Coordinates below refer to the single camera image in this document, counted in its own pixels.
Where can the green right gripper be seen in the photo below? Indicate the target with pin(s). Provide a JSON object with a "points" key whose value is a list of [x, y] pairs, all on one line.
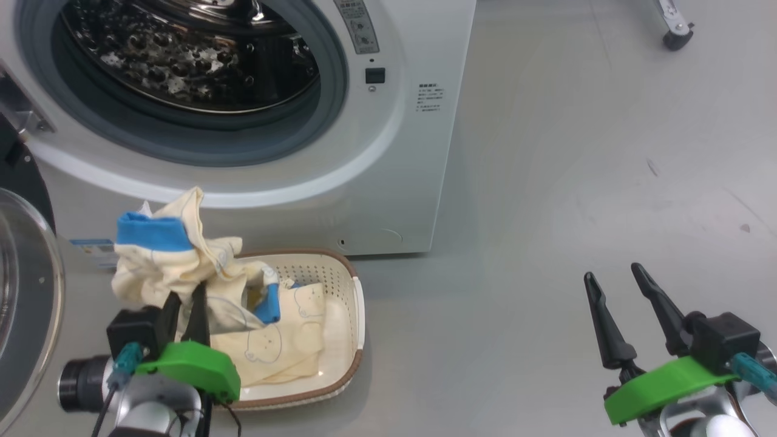
{"points": [[661, 385]]}

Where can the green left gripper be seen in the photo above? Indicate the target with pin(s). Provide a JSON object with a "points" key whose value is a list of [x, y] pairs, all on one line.
{"points": [[194, 364]]}

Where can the yellow garment with blue cuff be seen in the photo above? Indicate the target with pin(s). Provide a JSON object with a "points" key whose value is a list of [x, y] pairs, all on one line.
{"points": [[158, 267]]}

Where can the yellow garment with bear print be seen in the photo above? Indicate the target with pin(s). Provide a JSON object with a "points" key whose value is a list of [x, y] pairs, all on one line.
{"points": [[273, 352]]}

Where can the grey washer door with glass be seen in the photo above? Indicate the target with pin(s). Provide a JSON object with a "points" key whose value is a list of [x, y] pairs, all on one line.
{"points": [[36, 291]]}

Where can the cream laundry basket brown rim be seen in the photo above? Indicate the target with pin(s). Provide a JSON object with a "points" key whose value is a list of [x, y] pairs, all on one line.
{"points": [[340, 285]]}

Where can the white front-load washing machine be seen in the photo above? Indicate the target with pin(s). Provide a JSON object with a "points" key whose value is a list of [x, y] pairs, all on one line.
{"points": [[388, 182]]}

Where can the metal washer door hinge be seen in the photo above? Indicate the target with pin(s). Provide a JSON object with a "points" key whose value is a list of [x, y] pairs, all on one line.
{"points": [[27, 118]]}

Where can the grey rubber door gasket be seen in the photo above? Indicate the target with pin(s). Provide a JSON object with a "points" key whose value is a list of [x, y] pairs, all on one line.
{"points": [[332, 103]]}

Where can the black door latch socket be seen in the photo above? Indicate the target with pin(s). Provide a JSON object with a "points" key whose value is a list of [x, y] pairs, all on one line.
{"points": [[375, 75]]}

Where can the blue energy label sticker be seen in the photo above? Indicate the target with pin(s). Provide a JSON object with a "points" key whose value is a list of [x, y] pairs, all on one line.
{"points": [[91, 249]]}

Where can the perforated steel washer drum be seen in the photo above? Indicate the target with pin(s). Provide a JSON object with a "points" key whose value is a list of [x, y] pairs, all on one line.
{"points": [[182, 60]]}

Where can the metal stand leg with caster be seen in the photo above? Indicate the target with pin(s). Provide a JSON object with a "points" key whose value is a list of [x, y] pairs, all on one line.
{"points": [[677, 36]]}

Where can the warning sticker on washer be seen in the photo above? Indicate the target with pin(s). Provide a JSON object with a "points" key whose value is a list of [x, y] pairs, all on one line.
{"points": [[358, 27]]}

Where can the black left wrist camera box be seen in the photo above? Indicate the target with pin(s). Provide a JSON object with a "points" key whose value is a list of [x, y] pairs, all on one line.
{"points": [[130, 331]]}

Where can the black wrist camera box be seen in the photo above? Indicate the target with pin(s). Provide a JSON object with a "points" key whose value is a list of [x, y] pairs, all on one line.
{"points": [[722, 340], [130, 331]]}

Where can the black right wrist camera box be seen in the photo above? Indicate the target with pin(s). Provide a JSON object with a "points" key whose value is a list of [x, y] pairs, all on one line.
{"points": [[722, 340]]}

